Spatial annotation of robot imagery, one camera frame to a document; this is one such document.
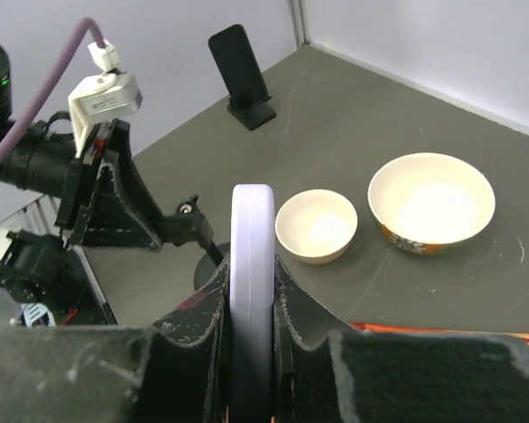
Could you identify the black wedge phone stand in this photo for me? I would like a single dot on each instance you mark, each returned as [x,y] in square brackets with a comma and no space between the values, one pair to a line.
[249,112]

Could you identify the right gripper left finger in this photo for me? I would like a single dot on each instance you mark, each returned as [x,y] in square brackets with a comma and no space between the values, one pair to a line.
[170,371]

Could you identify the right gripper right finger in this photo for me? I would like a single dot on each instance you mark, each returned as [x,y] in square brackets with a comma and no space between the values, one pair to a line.
[328,371]

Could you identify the large green bowl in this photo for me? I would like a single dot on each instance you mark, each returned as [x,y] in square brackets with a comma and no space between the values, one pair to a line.
[428,203]

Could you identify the orange patterned cloth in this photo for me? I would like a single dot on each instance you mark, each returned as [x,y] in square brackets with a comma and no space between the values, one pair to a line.
[392,328]

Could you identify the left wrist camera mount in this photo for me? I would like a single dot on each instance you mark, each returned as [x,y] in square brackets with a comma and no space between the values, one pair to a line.
[113,94]

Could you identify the phone with lilac case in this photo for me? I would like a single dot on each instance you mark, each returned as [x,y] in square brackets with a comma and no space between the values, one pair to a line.
[251,295]

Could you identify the black round-base phone holder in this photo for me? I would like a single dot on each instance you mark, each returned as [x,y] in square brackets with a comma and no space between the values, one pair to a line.
[189,224]

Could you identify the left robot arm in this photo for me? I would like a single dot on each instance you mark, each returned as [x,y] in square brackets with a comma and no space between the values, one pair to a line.
[42,273]

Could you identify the small cream bowl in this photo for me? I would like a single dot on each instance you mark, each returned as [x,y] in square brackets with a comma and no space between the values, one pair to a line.
[316,226]

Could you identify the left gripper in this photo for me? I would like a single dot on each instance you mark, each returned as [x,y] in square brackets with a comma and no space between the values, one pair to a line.
[102,189]

